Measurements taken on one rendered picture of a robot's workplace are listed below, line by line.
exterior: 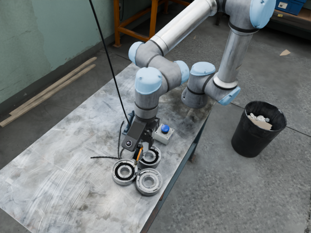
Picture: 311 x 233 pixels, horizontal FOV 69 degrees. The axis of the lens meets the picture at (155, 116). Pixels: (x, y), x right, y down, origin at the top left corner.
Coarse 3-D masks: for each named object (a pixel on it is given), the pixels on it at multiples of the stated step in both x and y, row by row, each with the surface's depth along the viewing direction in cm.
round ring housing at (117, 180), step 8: (120, 160) 94; (128, 160) 95; (112, 168) 91; (120, 168) 93; (128, 168) 93; (136, 168) 94; (112, 176) 90; (120, 176) 90; (128, 176) 91; (136, 176) 91
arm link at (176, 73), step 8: (160, 56) 73; (152, 64) 72; (160, 64) 71; (168, 64) 70; (176, 64) 70; (184, 64) 71; (168, 72) 68; (176, 72) 69; (184, 72) 70; (168, 80) 67; (176, 80) 69; (184, 80) 72; (168, 88) 68
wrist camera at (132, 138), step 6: (138, 120) 75; (132, 126) 75; (138, 126) 75; (144, 126) 74; (132, 132) 74; (138, 132) 74; (126, 138) 74; (132, 138) 74; (138, 138) 74; (126, 144) 73; (132, 144) 73; (132, 150) 73
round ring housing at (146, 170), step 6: (150, 168) 93; (138, 174) 91; (156, 174) 93; (138, 180) 90; (144, 180) 92; (138, 186) 87; (144, 186) 89; (150, 186) 89; (144, 192) 86; (150, 192) 86; (156, 192) 88
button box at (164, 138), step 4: (160, 128) 107; (156, 132) 105; (160, 132) 106; (164, 132) 105; (168, 132) 106; (172, 132) 106; (156, 136) 106; (160, 136) 105; (164, 136) 104; (168, 136) 104; (172, 136) 110; (160, 140) 107; (164, 140) 105; (168, 140) 106
